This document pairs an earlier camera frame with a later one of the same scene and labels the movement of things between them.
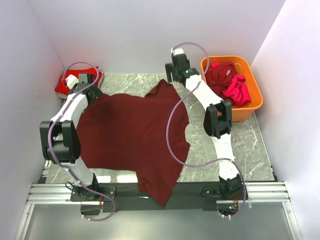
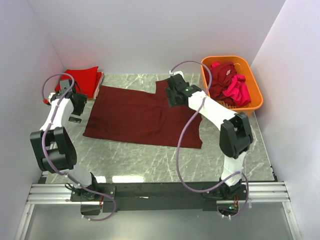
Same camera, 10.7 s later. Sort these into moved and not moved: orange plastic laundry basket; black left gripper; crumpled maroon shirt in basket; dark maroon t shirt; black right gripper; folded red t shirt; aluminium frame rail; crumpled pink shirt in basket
Moved: dark maroon t shirt; black right gripper; black left gripper
Not moved: folded red t shirt; crumpled pink shirt in basket; aluminium frame rail; crumpled maroon shirt in basket; orange plastic laundry basket
